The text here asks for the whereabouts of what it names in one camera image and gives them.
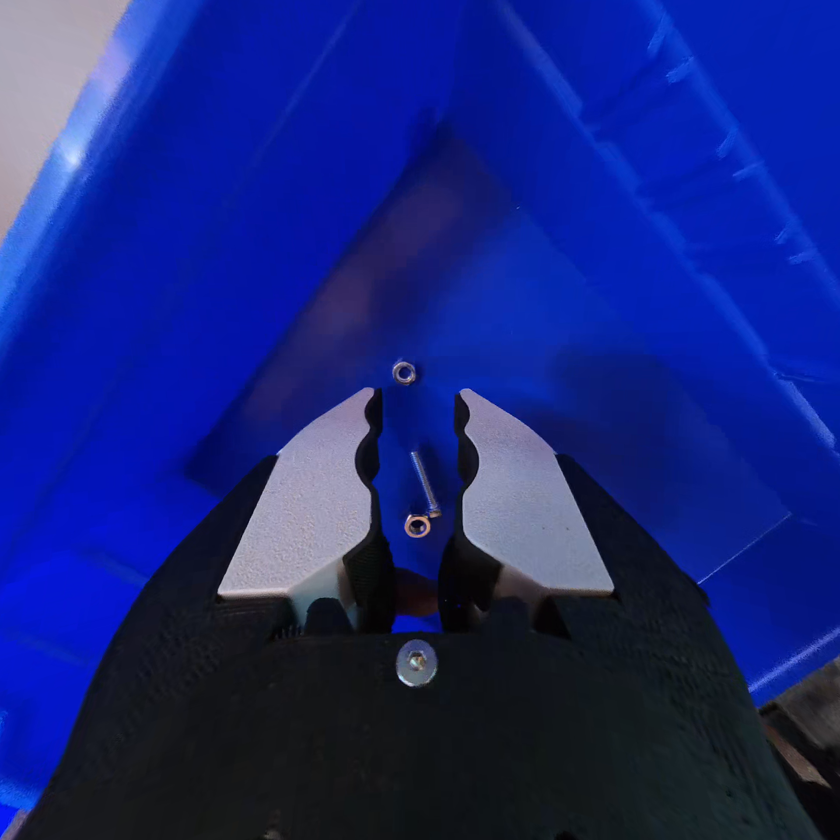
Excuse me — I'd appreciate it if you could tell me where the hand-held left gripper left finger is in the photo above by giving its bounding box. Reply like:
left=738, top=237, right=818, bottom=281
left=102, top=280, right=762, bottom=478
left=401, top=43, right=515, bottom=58
left=217, top=387, right=396, bottom=634

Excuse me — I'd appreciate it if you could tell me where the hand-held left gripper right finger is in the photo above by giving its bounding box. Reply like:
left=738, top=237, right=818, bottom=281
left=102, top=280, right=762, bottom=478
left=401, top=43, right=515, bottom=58
left=437, top=388, right=616, bottom=634

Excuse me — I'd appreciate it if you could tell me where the blue plastic bin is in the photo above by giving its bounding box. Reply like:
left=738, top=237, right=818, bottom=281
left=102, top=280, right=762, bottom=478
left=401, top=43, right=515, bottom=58
left=0, top=0, right=840, bottom=809

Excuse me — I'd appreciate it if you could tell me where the thin steel bolt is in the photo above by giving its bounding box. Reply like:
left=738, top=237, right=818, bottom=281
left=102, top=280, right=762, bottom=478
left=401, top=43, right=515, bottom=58
left=409, top=449, right=443, bottom=521

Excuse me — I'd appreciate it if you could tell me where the person's left hand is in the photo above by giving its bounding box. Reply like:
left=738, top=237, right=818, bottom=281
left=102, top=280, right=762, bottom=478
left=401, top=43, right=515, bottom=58
left=394, top=570, right=438, bottom=619

